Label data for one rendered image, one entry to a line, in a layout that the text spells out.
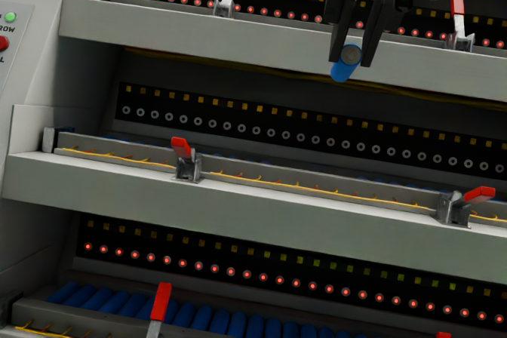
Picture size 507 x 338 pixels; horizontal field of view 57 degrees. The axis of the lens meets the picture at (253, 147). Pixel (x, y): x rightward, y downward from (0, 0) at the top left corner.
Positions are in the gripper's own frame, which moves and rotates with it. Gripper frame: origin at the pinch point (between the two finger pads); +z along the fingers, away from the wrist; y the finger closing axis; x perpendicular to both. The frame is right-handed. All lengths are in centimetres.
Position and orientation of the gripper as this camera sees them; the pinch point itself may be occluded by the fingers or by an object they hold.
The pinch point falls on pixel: (359, 20)
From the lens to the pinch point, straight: 36.6
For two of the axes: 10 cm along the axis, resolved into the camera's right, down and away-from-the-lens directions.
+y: -9.9, -1.6, 0.6
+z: -0.2, 4.4, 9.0
